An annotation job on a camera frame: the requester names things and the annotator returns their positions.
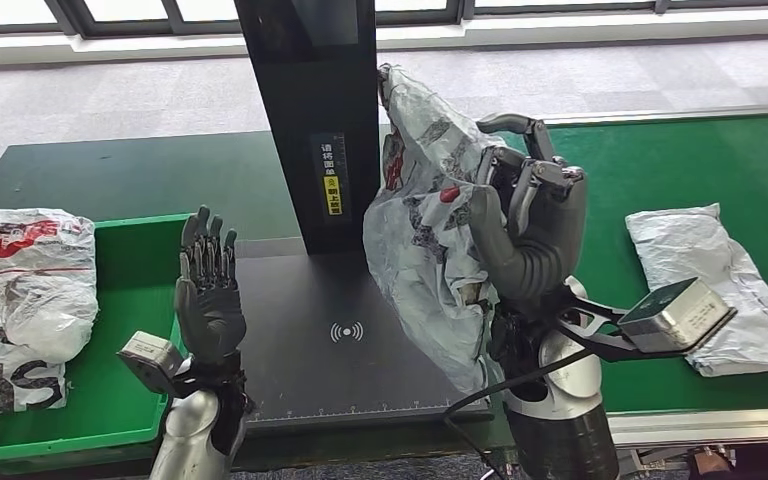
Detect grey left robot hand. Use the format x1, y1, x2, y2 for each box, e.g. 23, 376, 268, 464
173, 205, 247, 366

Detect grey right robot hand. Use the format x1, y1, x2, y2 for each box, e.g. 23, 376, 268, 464
466, 112, 589, 305

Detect grey bag red logo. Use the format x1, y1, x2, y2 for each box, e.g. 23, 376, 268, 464
362, 62, 524, 397

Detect plain grey parcel bag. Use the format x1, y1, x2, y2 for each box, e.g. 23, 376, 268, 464
624, 203, 768, 379

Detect grey bag large black letters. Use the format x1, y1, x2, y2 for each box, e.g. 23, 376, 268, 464
0, 203, 100, 427

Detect green conveyor belt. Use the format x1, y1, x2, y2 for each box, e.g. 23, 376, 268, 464
489, 113, 768, 415

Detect green plastic crate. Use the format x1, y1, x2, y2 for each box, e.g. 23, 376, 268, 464
0, 211, 190, 465

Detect black scanner base platform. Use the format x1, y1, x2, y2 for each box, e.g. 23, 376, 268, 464
234, 235, 491, 435

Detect dark green table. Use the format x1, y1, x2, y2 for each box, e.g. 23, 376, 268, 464
0, 122, 511, 468

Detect black yellow label sticker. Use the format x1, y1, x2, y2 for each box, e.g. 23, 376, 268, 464
309, 132, 352, 225

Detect white window sill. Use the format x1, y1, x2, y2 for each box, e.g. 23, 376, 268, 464
0, 6, 768, 70

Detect black scanner column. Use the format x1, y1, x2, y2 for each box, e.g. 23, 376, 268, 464
233, 0, 383, 256

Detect brown mechanical part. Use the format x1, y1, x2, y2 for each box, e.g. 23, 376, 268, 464
688, 447, 733, 478

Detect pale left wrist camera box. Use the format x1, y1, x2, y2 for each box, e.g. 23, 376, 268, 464
116, 331, 185, 397

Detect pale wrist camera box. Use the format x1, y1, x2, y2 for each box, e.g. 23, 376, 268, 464
617, 276, 738, 356
116, 331, 185, 397

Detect black right camera bracket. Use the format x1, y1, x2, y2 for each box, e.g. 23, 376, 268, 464
552, 294, 736, 364

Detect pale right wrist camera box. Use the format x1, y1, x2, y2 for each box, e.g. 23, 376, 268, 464
617, 276, 738, 356

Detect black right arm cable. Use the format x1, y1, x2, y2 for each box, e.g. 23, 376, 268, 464
442, 347, 597, 480

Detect thin aluminium conveyor rail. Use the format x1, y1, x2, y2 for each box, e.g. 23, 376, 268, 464
542, 102, 768, 127

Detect wide aluminium conveyor rail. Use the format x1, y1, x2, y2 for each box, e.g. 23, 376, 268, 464
605, 407, 768, 448

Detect dark window frame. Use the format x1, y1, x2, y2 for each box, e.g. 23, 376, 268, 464
0, 0, 768, 38

